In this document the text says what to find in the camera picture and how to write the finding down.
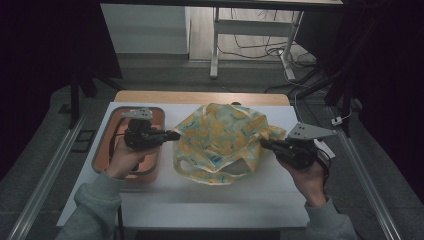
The small white adapter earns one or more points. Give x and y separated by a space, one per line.
337 121

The person's right hand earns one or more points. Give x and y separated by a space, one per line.
310 183

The white power strip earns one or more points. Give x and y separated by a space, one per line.
325 148

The yellow floral cloth tote bag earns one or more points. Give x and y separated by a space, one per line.
220 140

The orange basket with grey rim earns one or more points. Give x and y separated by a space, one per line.
106 150

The grey cabinet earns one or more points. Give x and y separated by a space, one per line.
143 30

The aluminium rail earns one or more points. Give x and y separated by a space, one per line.
46 180
363 176

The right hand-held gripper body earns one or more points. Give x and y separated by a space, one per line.
310 131

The white table mat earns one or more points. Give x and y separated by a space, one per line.
200 206

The person's left hand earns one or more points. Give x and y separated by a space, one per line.
125 160

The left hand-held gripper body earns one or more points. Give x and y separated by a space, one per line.
141 133

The white-framed desk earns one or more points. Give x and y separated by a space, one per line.
253 28

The black floor socket frame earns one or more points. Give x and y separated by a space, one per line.
83 141

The black metal stand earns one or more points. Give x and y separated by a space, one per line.
75 100
345 96

